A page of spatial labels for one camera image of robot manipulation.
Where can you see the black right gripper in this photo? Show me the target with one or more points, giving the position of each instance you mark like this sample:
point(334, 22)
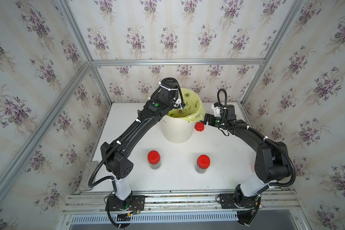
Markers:
point(211, 117)

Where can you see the red jar lid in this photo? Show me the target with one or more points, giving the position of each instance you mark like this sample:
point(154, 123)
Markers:
point(199, 126)

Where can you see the red-lid tea jar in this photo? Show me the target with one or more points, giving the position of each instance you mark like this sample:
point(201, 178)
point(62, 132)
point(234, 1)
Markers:
point(154, 159)
point(202, 163)

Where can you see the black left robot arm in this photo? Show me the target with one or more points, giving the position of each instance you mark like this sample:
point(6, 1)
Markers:
point(115, 165)

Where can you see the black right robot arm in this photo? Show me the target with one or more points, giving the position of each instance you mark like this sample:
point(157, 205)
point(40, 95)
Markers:
point(272, 166)

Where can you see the white trash bin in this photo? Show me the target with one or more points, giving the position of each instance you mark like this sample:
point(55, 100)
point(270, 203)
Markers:
point(177, 130)

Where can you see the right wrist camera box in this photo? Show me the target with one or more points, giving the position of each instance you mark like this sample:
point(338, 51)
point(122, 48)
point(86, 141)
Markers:
point(219, 110)

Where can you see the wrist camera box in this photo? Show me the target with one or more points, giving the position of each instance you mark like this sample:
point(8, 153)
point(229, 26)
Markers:
point(178, 104)
point(219, 110)

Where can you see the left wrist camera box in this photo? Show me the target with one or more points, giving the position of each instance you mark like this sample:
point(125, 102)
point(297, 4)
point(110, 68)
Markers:
point(178, 104)

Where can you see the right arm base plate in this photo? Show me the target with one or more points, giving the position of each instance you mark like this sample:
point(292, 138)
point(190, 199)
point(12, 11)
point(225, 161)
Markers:
point(234, 201)

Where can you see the aluminium rail frame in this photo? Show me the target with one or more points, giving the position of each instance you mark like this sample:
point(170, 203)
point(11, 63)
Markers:
point(178, 201)

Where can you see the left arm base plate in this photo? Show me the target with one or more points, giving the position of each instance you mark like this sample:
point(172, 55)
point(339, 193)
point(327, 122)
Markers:
point(134, 204)

